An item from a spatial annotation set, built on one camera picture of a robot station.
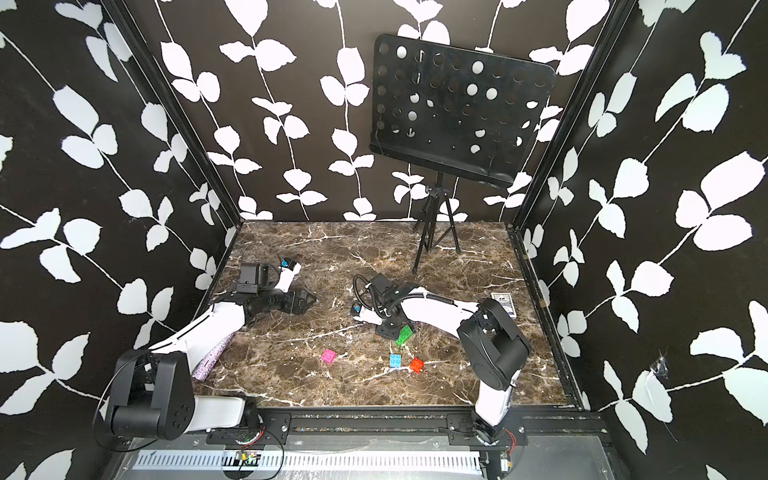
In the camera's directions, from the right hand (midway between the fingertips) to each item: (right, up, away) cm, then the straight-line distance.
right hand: (384, 320), depth 90 cm
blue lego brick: (+3, -10, -6) cm, 12 cm away
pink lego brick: (-16, -9, -6) cm, 19 cm away
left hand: (-24, +10, -1) cm, 26 cm away
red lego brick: (+9, -11, -6) cm, 16 cm away
